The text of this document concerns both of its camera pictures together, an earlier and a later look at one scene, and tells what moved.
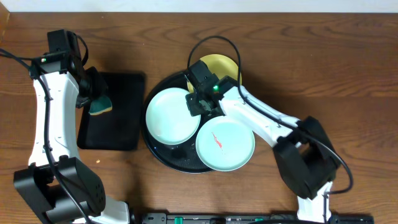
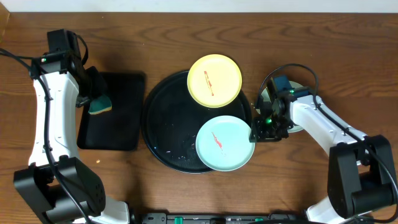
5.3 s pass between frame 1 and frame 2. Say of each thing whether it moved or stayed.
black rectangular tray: stayed
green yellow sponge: stayed
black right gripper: moved
